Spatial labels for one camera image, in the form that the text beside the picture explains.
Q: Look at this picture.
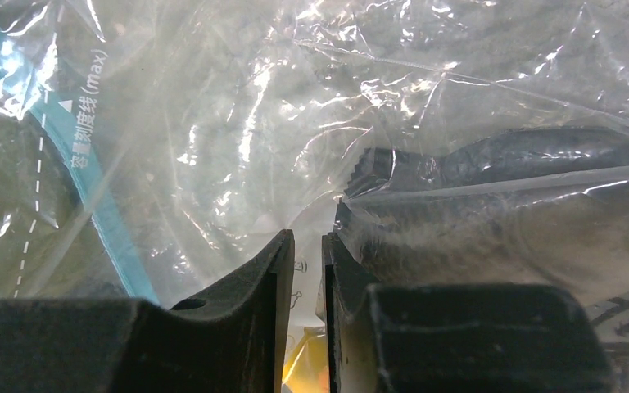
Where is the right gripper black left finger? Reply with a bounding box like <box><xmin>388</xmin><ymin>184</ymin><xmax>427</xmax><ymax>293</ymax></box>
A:
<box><xmin>0</xmin><ymin>230</ymin><xmax>295</xmax><ymax>392</ymax></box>

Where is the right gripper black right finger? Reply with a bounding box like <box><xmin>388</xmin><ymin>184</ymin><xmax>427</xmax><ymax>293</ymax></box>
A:
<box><xmin>322</xmin><ymin>233</ymin><xmax>613</xmax><ymax>392</ymax></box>

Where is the clear zip top bag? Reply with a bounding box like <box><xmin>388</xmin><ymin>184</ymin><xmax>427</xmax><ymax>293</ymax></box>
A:
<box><xmin>0</xmin><ymin>0</ymin><xmax>629</xmax><ymax>393</ymax></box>

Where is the yellow fake banana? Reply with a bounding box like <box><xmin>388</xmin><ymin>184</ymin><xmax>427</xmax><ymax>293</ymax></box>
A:
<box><xmin>282</xmin><ymin>327</ymin><xmax>330</xmax><ymax>393</ymax></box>

